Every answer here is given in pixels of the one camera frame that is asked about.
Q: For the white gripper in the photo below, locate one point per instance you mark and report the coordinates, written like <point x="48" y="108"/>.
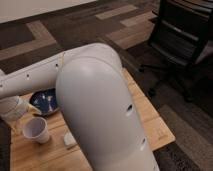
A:
<point x="13" y="108"/>

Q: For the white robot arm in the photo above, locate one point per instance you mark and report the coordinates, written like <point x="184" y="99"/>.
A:
<point x="95" y="102"/>

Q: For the dark blue ceramic bowl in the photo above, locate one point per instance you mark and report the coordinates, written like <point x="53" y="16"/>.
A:
<point x="45" y="101"/>

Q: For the black office chair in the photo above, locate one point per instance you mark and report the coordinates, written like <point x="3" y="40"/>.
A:
<point x="180" y="35"/>

